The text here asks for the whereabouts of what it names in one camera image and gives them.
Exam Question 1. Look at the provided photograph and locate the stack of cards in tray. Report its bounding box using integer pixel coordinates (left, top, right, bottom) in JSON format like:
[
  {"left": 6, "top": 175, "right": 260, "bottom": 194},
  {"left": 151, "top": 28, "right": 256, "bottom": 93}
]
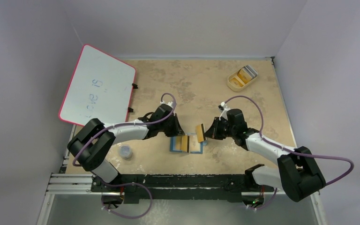
[{"left": 231, "top": 65, "right": 258, "bottom": 88}]

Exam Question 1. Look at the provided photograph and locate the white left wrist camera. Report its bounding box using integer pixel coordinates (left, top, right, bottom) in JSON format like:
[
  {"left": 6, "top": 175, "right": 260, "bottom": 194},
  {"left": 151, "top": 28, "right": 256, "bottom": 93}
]
[{"left": 160, "top": 100, "right": 176, "bottom": 108}]

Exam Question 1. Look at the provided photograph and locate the blue leather card holder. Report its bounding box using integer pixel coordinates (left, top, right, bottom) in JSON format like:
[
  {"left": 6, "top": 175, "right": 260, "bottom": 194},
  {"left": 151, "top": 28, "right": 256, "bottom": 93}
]
[{"left": 169, "top": 134, "right": 207, "bottom": 154}]

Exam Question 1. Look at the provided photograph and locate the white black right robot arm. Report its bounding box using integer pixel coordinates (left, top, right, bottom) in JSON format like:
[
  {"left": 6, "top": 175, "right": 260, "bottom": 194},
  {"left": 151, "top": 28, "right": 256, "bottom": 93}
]
[{"left": 204, "top": 109, "right": 326, "bottom": 202}]

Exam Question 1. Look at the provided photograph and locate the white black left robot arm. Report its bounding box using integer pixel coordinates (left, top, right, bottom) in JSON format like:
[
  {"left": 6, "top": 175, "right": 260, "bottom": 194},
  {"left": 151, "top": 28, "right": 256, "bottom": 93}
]
[{"left": 67, "top": 103, "right": 185, "bottom": 192}]

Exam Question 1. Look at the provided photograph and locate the cream oval card tray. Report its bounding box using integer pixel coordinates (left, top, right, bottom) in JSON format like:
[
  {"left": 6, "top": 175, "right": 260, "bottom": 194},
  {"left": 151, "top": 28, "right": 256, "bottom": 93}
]
[{"left": 226, "top": 65, "right": 259, "bottom": 92}]

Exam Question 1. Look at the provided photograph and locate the pink framed whiteboard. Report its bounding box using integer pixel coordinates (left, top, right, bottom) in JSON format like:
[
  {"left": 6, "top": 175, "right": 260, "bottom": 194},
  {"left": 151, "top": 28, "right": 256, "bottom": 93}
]
[{"left": 58, "top": 45, "right": 136, "bottom": 126}]

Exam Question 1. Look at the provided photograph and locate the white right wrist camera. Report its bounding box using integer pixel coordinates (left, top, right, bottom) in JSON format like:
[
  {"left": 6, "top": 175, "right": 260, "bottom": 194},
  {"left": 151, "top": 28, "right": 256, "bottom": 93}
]
[{"left": 218, "top": 102, "right": 230, "bottom": 120}]

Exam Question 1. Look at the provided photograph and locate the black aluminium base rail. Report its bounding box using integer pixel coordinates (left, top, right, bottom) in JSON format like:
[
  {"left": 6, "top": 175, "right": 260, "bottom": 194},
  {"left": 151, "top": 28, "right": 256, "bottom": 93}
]
[{"left": 47, "top": 174, "right": 274, "bottom": 204}]

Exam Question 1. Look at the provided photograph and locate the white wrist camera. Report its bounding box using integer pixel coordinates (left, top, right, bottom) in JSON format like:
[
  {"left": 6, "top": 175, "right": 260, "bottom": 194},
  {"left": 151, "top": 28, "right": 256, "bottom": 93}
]
[
  {"left": 218, "top": 102, "right": 230, "bottom": 120},
  {"left": 160, "top": 100, "right": 176, "bottom": 108}
]

